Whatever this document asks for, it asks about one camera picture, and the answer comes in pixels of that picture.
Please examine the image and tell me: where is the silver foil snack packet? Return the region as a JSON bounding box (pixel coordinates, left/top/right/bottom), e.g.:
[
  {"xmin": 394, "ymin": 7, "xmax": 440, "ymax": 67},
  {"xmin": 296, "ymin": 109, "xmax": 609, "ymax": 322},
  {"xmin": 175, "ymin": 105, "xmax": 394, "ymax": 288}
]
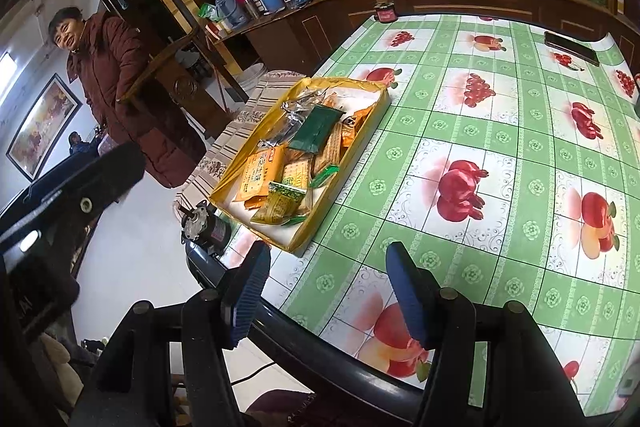
[{"xmin": 260, "ymin": 99, "xmax": 311, "ymax": 148}]

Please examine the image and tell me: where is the dark green snack packet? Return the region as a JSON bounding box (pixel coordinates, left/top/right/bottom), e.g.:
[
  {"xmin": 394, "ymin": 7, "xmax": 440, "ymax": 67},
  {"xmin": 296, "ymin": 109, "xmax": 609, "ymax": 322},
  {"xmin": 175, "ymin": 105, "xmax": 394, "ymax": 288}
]
[{"xmin": 287, "ymin": 104, "xmax": 346, "ymax": 154}]

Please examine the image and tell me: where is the green-yellow snack packet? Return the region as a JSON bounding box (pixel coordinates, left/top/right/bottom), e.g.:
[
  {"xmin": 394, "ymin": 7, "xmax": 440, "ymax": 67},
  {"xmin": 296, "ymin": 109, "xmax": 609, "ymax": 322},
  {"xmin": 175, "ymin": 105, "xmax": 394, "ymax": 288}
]
[{"xmin": 250, "ymin": 182, "xmax": 307, "ymax": 226}]

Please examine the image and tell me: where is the black electric motor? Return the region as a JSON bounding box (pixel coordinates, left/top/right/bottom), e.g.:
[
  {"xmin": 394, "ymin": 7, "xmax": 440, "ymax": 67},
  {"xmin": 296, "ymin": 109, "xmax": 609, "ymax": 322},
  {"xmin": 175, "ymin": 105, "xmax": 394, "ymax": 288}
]
[{"xmin": 180, "ymin": 201, "xmax": 233, "ymax": 249}]

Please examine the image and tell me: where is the striped cloth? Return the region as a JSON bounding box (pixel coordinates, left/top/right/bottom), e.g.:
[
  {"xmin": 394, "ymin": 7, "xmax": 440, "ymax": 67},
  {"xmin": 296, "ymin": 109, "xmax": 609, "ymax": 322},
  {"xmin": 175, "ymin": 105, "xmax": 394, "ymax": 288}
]
[{"xmin": 175, "ymin": 69, "xmax": 306, "ymax": 212}]

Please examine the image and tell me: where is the black phone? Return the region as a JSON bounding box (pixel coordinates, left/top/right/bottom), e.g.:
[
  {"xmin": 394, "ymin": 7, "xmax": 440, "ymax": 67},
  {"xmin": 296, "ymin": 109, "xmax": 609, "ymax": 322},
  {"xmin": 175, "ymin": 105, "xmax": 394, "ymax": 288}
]
[{"xmin": 544, "ymin": 31, "xmax": 600, "ymax": 66}]

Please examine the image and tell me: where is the orange-yellow cracker packet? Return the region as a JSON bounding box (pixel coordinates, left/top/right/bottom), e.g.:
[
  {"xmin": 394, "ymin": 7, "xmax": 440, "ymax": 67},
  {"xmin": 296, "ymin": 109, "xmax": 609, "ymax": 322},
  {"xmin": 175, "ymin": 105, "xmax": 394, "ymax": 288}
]
[{"xmin": 234, "ymin": 146, "xmax": 286, "ymax": 202}]

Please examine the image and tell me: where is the small red jar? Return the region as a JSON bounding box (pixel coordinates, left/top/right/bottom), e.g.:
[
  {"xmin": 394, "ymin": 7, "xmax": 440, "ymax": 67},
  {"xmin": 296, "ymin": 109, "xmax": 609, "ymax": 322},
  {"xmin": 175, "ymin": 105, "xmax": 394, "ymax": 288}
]
[{"xmin": 374, "ymin": 0, "xmax": 397, "ymax": 24}]

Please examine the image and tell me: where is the wooden cabinet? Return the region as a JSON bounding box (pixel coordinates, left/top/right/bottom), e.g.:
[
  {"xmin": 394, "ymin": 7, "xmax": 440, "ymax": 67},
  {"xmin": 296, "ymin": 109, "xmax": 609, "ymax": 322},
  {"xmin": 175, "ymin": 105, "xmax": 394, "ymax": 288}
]
[{"xmin": 100, "ymin": 0, "xmax": 326, "ymax": 142}]

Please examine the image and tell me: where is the green fruit-print tablecloth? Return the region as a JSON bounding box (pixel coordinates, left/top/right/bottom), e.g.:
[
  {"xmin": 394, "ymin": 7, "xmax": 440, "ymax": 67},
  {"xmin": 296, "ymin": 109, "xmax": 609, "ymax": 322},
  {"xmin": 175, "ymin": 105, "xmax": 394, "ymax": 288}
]
[{"xmin": 220, "ymin": 14, "xmax": 640, "ymax": 418}]

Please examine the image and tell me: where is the framed wall picture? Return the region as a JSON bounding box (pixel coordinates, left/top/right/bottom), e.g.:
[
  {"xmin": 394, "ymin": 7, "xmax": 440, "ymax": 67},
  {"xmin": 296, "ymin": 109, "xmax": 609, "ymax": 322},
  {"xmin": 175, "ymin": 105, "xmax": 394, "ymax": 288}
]
[{"xmin": 6, "ymin": 73, "xmax": 83, "ymax": 182}]

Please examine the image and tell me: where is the orange round-logo snack packet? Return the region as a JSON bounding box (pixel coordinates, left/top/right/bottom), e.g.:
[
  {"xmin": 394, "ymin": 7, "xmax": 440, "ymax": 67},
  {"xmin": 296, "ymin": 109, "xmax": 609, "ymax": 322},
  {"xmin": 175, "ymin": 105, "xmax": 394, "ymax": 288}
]
[{"xmin": 347, "ymin": 104, "xmax": 377, "ymax": 134}]

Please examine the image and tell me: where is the yellow cardboard tray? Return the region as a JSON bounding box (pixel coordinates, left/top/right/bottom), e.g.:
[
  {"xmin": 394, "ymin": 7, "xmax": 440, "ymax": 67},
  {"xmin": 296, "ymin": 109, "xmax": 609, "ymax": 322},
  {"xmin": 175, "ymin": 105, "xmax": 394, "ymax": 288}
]
[{"xmin": 209, "ymin": 76, "xmax": 393, "ymax": 256}]

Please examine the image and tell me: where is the clear cracker packet orange edge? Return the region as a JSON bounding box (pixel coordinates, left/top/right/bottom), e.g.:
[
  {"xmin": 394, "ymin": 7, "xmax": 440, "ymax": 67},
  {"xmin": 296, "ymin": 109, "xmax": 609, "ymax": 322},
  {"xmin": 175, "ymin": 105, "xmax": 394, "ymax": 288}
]
[{"xmin": 312, "ymin": 122, "xmax": 352, "ymax": 174}]

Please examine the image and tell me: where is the black round table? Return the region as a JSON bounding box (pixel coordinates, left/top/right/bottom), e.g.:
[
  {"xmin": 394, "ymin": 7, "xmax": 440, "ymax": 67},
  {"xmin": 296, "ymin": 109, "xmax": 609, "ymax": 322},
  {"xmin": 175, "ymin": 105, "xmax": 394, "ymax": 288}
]
[{"xmin": 184, "ymin": 237, "xmax": 640, "ymax": 427}]

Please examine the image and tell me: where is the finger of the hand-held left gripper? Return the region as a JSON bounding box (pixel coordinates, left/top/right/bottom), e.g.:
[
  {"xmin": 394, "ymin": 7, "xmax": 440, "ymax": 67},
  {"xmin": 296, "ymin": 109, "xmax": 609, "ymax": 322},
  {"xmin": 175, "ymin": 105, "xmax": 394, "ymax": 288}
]
[{"xmin": 22, "ymin": 141, "xmax": 147, "ymax": 258}]

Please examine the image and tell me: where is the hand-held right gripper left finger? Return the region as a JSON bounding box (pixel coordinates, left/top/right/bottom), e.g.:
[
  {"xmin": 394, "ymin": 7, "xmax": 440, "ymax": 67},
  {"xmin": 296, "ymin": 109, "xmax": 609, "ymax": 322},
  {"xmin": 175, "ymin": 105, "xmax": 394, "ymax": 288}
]
[{"xmin": 67, "ymin": 239, "xmax": 272, "ymax": 427}]

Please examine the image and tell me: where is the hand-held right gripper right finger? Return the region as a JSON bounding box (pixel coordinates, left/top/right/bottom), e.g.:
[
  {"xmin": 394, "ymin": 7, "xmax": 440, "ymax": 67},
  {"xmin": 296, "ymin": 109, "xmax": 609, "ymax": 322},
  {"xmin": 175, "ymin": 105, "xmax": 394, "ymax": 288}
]
[{"xmin": 385, "ymin": 241, "xmax": 588, "ymax": 427}]

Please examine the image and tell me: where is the black cable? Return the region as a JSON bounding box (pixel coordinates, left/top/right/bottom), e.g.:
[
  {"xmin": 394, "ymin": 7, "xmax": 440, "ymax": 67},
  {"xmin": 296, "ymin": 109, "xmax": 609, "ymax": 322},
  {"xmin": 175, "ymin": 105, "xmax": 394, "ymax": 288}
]
[{"xmin": 220, "ymin": 359, "xmax": 281, "ymax": 388}]

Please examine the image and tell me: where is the clear cracker packet green end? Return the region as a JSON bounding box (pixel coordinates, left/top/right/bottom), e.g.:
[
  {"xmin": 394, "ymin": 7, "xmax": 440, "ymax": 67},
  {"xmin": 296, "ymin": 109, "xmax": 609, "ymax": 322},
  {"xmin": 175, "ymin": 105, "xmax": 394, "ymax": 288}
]
[{"xmin": 282, "ymin": 157, "xmax": 341, "ymax": 194}]

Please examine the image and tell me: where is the white bucket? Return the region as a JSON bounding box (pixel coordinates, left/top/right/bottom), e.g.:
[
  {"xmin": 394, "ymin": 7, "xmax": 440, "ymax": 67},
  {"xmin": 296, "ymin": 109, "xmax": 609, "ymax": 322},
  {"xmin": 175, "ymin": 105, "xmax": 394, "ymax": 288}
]
[{"xmin": 239, "ymin": 63, "xmax": 266, "ymax": 100}]

